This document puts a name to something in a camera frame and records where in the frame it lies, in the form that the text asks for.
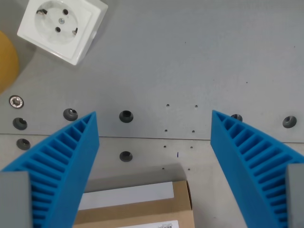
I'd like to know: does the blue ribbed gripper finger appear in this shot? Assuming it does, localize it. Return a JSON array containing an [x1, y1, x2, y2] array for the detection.
[[210, 110, 304, 228], [0, 110, 100, 228]]

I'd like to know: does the silver hex socket screw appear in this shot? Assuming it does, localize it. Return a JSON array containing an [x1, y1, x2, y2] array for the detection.
[[9, 95, 25, 109]]

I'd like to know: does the brown cardboard box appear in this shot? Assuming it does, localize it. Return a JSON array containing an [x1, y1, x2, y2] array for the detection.
[[74, 180, 196, 228]]

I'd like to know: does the yellow round object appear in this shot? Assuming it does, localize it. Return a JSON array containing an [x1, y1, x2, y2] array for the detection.
[[0, 30, 20, 95]]

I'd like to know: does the white wall socket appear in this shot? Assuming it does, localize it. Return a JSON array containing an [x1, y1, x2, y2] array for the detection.
[[17, 0, 109, 66]]

